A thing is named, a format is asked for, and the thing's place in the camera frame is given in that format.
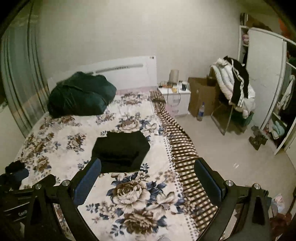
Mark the grey striped curtain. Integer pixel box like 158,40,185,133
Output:
1,1,49,137

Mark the black small garment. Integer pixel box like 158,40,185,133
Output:
91,131,150,173

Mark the cardboard box by nightstand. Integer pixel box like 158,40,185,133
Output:
188,76,220,117

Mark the dark green quilt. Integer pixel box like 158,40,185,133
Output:
47,72,117,118

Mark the white bed headboard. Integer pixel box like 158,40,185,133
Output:
48,56,158,91

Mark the white nightstand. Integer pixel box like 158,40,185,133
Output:
158,84,191,116

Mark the white wardrobe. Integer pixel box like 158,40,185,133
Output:
237,26,295,154

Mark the chair with piled clothes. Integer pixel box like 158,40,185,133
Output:
208,56,255,135

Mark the plastic water bottle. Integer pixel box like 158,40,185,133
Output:
197,102,205,121

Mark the dark red garment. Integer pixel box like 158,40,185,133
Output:
269,212,292,241

